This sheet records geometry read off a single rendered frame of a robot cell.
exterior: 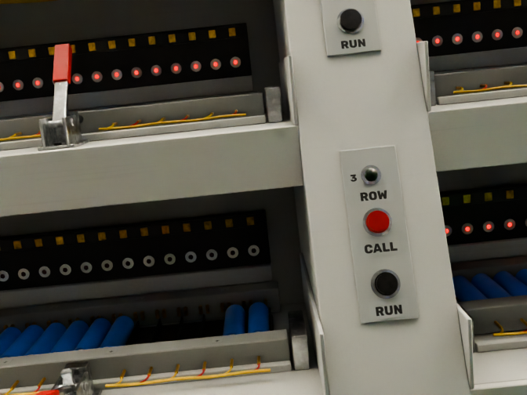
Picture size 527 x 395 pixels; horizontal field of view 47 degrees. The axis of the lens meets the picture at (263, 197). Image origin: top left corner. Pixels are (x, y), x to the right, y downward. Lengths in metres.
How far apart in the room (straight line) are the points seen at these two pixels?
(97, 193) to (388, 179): 0.21
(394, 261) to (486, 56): 0.31
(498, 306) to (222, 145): 0.25
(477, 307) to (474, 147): 0.13
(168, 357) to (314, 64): 0.25
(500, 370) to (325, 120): 0.22
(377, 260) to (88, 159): 0.22
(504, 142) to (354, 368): 0.20
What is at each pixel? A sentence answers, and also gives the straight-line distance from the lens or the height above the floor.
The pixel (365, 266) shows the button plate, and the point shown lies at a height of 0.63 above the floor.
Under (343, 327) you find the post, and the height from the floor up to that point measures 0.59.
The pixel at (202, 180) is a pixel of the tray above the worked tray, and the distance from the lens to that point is 0.45.
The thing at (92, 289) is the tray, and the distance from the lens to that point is 0.62.
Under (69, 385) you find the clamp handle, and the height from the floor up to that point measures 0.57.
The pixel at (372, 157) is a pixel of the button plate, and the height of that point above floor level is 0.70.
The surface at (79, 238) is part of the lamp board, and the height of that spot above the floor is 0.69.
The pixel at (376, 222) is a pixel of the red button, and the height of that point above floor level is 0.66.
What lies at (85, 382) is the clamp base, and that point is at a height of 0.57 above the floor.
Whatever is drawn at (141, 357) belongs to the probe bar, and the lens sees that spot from 0.48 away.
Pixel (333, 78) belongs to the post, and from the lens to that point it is 0.46.
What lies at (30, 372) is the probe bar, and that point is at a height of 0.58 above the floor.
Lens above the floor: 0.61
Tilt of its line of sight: 10 degrees up
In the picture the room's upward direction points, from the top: 6 degrees counter-clockwise
